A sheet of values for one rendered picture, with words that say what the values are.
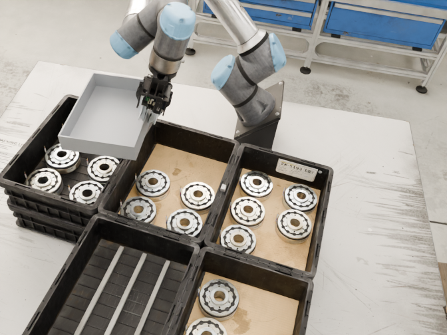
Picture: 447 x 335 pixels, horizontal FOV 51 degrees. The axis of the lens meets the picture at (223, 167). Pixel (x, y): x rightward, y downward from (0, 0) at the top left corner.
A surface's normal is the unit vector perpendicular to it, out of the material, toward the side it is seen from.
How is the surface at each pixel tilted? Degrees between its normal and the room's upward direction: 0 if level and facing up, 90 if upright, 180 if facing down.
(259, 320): 0
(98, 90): 3
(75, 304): 0
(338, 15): 90
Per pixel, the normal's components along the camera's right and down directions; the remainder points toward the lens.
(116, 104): 0.05, -0.66
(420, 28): -0.13, 0.74
